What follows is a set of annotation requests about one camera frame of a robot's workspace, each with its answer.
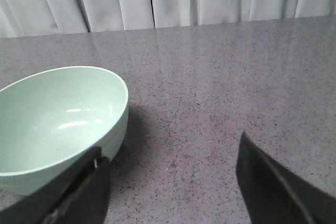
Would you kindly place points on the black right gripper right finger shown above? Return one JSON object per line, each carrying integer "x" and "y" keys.
{"x": 274, "y": 194}

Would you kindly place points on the green bowl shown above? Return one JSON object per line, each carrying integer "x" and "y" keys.
{"x": 49, "y": 119}

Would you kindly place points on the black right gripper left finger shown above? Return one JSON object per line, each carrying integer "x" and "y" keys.
{"x": 80, "y": 194}

